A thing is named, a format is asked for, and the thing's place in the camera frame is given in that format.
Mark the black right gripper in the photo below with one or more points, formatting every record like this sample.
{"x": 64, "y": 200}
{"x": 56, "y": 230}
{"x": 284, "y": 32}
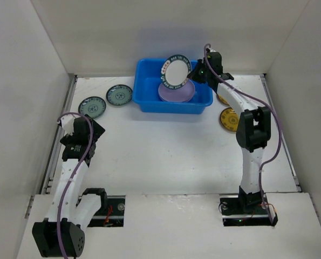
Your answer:
{"x": 195, "y": 74}

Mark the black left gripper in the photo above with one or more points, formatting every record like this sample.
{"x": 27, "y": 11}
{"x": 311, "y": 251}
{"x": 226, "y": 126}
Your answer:
{"x": 98, "y": 130}

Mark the purple plate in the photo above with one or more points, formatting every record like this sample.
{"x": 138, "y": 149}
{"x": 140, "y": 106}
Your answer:
{"x": 181, "y": 95}

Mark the white plate dark lettered rim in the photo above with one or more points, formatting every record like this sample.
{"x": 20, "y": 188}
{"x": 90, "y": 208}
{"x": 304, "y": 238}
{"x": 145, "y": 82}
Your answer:
{"x": 175, "y": 71}

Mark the teal patterned plate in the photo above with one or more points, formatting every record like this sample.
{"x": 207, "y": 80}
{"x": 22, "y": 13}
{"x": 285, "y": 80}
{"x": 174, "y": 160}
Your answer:
{"x": 119, "y": 95}
{"x": 92, "y": 106}

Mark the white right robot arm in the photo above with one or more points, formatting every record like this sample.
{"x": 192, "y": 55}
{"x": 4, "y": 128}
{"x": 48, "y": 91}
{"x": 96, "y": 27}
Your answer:
{"x": 252, "y": 134}

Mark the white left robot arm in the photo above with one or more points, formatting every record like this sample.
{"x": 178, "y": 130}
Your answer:
{"x": 61, "y": 234}

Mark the blue plastic bin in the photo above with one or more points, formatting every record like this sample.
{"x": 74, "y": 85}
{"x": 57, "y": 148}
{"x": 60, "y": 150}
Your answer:
{"x": 145, "y": 91}

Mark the yellow patterned plate upper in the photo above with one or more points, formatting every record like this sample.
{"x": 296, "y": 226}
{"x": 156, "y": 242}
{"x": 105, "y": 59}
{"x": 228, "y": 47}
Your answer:
{"x": 222, "y": 100}

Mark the yellow patterned plate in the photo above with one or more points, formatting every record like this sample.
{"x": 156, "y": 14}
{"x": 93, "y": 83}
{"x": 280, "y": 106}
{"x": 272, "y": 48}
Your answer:
{"x": 229, "y": 119}
{"x": 222, "y": 100}

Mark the yellow patterned plate lower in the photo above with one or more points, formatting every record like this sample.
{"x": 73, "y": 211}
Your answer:
{"x": 229, "y": 119}

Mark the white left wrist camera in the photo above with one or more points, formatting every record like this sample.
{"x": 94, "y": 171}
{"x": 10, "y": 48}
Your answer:
{"x": 66, "y": 122}

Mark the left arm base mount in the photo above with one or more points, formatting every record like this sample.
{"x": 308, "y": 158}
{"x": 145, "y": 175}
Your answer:
{"x": 112, "y": 216}

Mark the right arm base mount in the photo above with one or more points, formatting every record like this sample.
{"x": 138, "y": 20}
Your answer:
{"x": 235, "y": 214}

